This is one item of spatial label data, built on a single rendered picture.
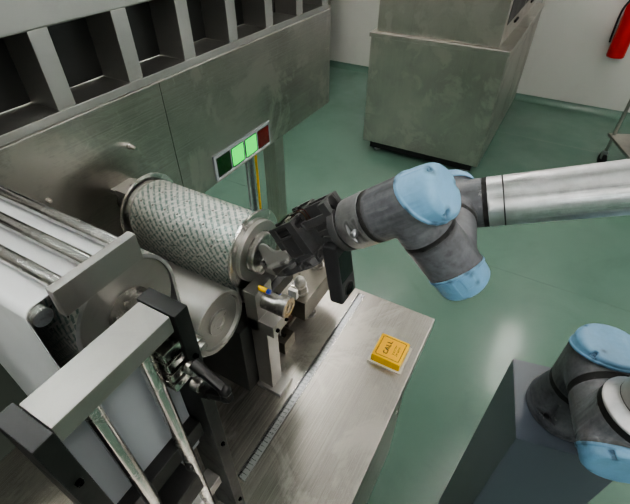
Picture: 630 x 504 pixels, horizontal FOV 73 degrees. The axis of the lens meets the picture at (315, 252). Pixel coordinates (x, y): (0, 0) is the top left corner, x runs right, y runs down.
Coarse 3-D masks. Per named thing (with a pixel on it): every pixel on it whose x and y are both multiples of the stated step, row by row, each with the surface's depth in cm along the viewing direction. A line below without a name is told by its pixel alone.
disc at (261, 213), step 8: (248, 216) 71; (256, 216) 72; (264, 216) 74; (272, 216) 77; (248, 224) 71; (240, 232) 69; (240, 240) 70; (232, 248) 69; (232, 256) 70; (232, 264) 70; (232, 272) 71; (232, 280) 72; (240, 280) 74
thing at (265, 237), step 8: (264, 232) 74; (256, 240) 72; (264, 240) 73; (272, 240) 76; (256, 248) 72; (272, 248) 77; (248, 256) 72; (256, 256) 72; (248, 264) 73; (256, 264) 73; (256, 272) 75
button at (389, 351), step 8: (384, 336) 101; (376, 344) 100; (384, 344) 100; (392, 344) 100; (400, 344) 100; (408, 344) 100; (376, 352) 98; (384, 352) 98; (392, 352) 98; (400, 352) 98; (376, 360) 98; (384, 360) 97; (392, 360) 96; (400, 360) 96; (392, 368) 97
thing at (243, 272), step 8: (256, 224) 72; (264, 224) 74; (272, 224) 76; (248, 232) 71; (256, 232) 72; (248, 240) 71; (240, 248) 70; (248, 248) 72; (240, 256) 70; (240, 264) 71; (240, 272) 72; (248, 272) 74; (248, 280) 75
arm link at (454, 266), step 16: (464, 208) 60; (464, 224) 57; (448, 240) 52; (464, 240) 54; (416, 256) 55; (432, 256) 53; (448, 256) 53; (464, 256) 54; (480, 256) 56; (432, 272) 55; (448, 272) 54; (464, 272) 54; (480, 272) 55; (448, 288) 56; (464, 288) 55; (480, 288) 56
